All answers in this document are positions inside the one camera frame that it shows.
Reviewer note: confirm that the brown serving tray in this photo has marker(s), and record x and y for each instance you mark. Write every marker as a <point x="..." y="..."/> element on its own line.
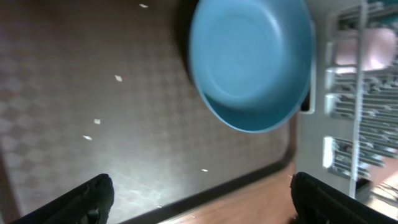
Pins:
<point x="93" y="87"/>

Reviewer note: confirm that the pink cup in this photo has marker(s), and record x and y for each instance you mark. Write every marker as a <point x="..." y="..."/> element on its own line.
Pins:
<point x="379" y="48"/>

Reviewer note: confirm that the dark blue plate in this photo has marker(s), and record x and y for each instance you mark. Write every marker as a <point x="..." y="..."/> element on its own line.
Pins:
<point x="251" y="60"/>

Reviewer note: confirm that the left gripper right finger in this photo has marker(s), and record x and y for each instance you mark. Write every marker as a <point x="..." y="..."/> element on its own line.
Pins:
<point x="316" y="202"/>

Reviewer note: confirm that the grey dishwasher rack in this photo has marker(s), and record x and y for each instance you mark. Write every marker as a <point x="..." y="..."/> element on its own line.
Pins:
<point x="348" y="137"/>

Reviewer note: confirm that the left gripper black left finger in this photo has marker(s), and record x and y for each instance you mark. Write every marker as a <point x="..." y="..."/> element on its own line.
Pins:
<point x="89" y="203"/>

